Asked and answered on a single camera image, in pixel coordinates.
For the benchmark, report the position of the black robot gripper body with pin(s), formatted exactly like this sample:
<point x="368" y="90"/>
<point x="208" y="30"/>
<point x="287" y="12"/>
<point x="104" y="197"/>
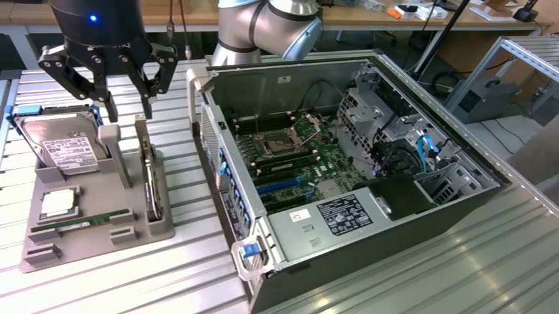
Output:
<point x="103" y="36"/>

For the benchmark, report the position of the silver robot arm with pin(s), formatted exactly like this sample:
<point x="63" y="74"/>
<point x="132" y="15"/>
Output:
<point x="265" y="27"/>

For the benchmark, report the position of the graphics card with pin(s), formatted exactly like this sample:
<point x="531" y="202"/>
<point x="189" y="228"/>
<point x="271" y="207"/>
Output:
<point x="151" y="170"/>

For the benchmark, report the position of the CPU socket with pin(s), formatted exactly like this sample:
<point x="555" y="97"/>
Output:
<point x="279" y="144"/>

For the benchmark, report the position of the silver CPU chip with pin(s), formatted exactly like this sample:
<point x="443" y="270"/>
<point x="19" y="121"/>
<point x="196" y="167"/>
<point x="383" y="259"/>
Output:
<point x="59" y="203"/>

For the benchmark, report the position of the metal socket cover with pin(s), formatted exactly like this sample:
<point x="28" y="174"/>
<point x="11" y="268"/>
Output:
<point x="311" y="126"/>

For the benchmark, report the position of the grey parts rack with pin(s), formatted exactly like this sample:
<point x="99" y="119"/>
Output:
<point x="100" y="209"/>

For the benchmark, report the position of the black installed RAM stick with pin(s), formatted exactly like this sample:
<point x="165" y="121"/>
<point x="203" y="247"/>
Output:
<point x="288" y="163"/>

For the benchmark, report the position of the green RAM stick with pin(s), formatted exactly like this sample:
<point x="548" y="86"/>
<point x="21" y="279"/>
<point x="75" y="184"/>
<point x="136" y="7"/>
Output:
<point x="83" y="222"/>

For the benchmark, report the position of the blue expansion slot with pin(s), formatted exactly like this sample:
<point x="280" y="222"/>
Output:
<point x="281" y="184"/>

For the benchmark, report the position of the green motherboard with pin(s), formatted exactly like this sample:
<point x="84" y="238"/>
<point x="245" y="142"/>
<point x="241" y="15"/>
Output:
<point x="301" y="170"/>

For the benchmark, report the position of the metal disk bay cage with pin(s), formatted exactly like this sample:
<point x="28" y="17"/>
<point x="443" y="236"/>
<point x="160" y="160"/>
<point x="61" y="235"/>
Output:
<point x="371" y="121"/>

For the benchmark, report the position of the open black PC case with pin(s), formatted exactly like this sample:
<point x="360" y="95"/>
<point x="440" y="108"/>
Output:
<point x="349" y="163"/>

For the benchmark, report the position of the wooden desk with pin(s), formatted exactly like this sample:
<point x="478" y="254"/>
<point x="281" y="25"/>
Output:
<point x="371" y="21"/>

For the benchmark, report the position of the silver chipset heatsink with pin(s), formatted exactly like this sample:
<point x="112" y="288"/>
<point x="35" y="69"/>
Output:
<point x="329" y="188"/>

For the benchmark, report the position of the blue case latch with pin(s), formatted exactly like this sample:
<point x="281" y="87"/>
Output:
<point x="248" y="251"/>

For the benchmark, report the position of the orange and black box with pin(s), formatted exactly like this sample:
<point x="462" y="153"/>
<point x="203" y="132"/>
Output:
<point x="401" y="11"/>

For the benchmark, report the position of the grey power supply unit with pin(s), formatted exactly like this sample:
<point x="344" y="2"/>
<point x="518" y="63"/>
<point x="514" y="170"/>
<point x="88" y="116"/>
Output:
<point x="331" y="222"/>

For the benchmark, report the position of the black fan shroud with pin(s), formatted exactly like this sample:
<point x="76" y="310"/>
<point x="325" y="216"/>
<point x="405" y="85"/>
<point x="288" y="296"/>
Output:
<point x="397" y="193"/>

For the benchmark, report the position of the white box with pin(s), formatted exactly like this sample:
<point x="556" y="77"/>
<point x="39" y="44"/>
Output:
<point x="432" y="12"/>

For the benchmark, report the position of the black tripod pole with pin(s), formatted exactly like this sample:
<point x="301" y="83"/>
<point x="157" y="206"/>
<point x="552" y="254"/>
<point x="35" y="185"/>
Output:
<point x="440" y="32"/>

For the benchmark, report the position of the grey box unit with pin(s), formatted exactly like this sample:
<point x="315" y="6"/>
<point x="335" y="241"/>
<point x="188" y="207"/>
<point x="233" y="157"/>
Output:
<point x="487" y="101"/>

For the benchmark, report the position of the black desk device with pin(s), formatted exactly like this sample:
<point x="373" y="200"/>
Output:
<point x="524" y="12"/>

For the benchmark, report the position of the hard disk with blue bracket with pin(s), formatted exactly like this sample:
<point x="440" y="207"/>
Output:
<point x="61" y="140"/>

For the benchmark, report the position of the aluminium profile frame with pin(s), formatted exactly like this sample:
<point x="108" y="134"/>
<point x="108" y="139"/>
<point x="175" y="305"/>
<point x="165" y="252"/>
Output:
<point x="506" y="59"/>

